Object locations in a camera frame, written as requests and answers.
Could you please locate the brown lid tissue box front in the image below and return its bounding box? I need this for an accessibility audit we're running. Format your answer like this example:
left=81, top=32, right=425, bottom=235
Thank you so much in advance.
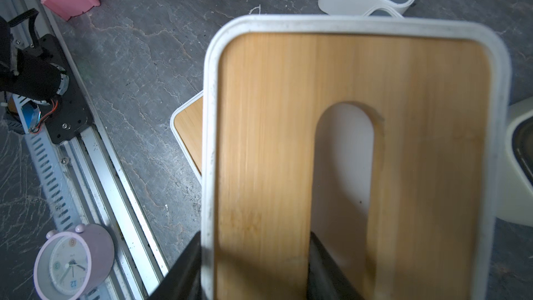
left=497, top=97, right=532, bottom=226

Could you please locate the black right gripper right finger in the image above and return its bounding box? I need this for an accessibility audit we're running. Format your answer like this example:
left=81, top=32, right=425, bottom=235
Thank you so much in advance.
left=307, top=232, right=364, bottom=300

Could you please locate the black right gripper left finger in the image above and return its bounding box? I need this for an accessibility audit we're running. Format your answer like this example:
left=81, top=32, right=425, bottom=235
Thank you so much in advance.
left=149, top=231, right=202, bottom=300

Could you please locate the bamboo lid tissue box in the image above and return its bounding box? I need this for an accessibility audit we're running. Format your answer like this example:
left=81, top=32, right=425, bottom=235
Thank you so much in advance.
left=170, top=91, right=203, bottom=183
left=201, top=15, right=512, bottom=299

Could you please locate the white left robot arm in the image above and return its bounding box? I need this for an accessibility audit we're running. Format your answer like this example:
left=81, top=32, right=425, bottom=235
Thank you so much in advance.
left=1, top=8, right=69, bottom=101

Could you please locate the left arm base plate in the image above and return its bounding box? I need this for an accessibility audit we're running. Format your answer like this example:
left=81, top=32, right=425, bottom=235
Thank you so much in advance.
left=39, top=34, right=94, bottom=145

